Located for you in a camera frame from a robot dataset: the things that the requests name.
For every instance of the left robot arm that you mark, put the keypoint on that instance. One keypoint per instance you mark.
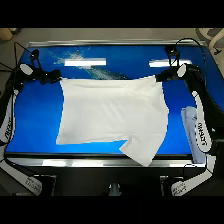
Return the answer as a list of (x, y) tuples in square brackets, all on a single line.
[(7, 123)]

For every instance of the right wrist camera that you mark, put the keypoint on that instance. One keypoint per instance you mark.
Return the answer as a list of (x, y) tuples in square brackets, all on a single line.
[(172, 54)]

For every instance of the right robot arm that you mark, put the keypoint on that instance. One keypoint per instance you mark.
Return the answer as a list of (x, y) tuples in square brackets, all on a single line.
[(201, 123)]

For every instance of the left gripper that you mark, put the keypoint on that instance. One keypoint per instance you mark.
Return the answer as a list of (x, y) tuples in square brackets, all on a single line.
[(52, 76)]

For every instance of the light blue garment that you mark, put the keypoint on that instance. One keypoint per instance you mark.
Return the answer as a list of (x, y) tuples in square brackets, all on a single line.
[(190, 130)]

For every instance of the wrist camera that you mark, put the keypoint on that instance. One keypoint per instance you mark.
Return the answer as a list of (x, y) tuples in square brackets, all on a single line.
[(34, 56), (172, 54)]

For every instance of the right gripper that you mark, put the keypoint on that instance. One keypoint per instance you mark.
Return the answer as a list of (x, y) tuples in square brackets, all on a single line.
[(163, 75)]

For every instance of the silver frame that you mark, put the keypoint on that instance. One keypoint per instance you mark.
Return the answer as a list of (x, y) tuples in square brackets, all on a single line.
[(100, 162)]

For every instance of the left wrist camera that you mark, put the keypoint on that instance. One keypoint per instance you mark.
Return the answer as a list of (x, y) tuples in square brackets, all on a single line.
[(34, 56)]

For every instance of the white T-shirt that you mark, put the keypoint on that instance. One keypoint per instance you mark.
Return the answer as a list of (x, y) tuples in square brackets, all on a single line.
[(110, 110)]

